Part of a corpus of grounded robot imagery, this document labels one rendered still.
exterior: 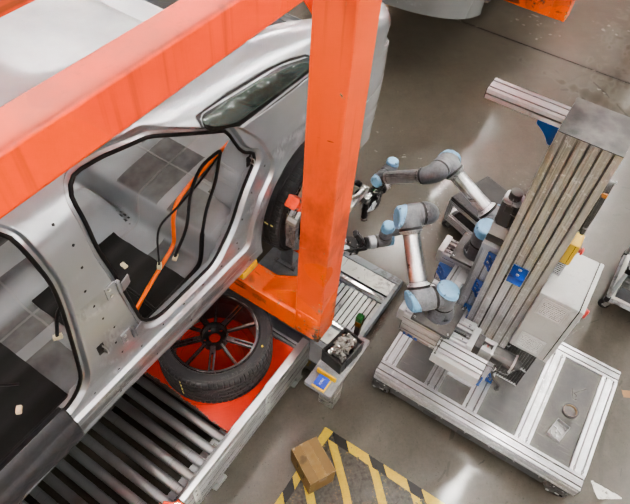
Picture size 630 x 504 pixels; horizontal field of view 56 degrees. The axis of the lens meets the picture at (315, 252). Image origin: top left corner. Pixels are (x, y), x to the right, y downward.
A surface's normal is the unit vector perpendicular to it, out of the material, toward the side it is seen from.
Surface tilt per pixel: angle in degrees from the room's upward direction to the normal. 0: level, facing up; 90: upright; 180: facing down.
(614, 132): 0
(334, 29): 90
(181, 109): 42
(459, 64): 0
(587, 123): 0
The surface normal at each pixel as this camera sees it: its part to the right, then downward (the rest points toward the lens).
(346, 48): -0.55, 0.63
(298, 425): 0.06, -0.61
